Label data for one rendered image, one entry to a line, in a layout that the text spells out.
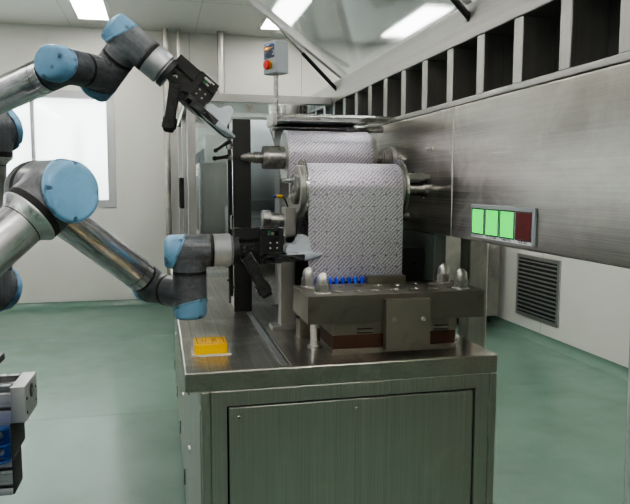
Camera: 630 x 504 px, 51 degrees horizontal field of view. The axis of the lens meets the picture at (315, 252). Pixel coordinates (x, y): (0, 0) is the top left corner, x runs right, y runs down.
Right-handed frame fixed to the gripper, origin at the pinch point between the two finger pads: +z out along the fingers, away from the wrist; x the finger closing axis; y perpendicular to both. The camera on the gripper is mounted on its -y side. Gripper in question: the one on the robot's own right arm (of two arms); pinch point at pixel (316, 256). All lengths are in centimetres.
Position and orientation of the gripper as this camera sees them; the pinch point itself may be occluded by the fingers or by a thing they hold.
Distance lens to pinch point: 157.2
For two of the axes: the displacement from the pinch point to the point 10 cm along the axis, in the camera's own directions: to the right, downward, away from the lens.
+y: 0.0, -9.9, -1.0
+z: 9.7, -0.2, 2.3
